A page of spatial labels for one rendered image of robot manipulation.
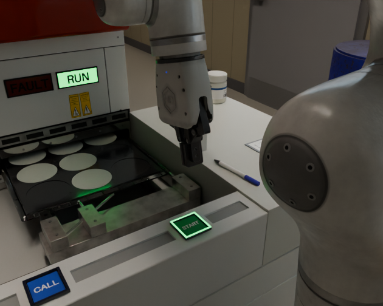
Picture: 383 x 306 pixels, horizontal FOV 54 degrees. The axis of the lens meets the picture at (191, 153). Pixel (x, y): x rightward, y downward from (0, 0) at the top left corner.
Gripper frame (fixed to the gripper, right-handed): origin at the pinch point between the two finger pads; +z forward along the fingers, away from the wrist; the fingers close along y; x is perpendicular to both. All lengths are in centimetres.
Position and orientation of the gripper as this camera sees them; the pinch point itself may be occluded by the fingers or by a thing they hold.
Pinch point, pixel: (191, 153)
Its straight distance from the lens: 62.3
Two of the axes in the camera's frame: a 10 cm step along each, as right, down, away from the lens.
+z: 1.1, 9.5, 3.0
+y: 5.4, 1.9, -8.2
